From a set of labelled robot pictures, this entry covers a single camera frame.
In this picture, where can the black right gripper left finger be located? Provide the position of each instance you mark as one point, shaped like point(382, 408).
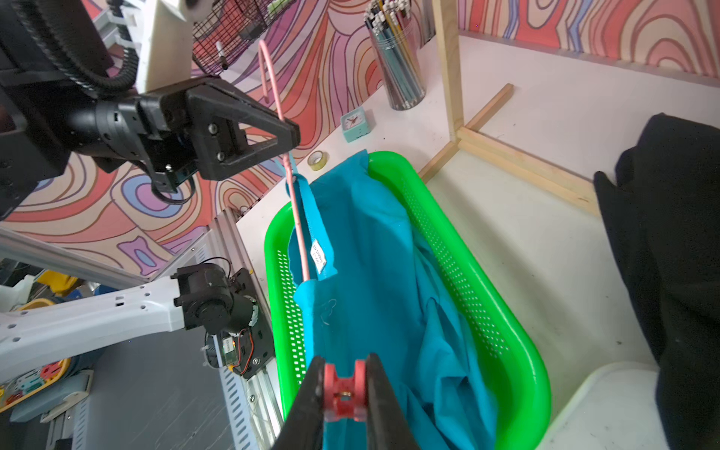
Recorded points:
point(304, 427)

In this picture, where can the teal t-shirt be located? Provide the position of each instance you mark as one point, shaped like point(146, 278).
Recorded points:
point(367, 282)

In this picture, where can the white plastic tray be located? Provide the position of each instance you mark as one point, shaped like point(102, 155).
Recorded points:
point(614, 408)

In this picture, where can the clear pencil cup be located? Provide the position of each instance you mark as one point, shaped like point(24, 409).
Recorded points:
point(394, 37)

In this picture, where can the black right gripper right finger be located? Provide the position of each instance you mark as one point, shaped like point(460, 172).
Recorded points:
point(387, 427)

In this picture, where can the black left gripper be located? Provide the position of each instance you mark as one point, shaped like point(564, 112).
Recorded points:
point(229, 131)

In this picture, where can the black t-shirt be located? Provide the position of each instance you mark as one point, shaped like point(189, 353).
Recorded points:
point(661, 215)

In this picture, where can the green plastic basket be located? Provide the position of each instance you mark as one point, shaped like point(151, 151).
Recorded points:
point(510, 363)

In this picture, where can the red plastic clothespin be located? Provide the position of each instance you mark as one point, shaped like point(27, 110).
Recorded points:
point(345, 398)

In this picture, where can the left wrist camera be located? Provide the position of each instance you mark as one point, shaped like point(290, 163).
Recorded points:
point(167, 42)

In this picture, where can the pink hanger of teal shirt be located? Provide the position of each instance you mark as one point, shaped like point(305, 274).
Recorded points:
point(269, 79)

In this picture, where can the black wire basket left wall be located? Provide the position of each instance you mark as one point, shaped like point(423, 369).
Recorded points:
point(229, 29)

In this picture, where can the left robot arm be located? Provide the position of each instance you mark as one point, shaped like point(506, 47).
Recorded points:
point(58, 99)

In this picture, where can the wooden clothes rack frame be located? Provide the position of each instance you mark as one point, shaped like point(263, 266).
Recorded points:
point(480, 103)

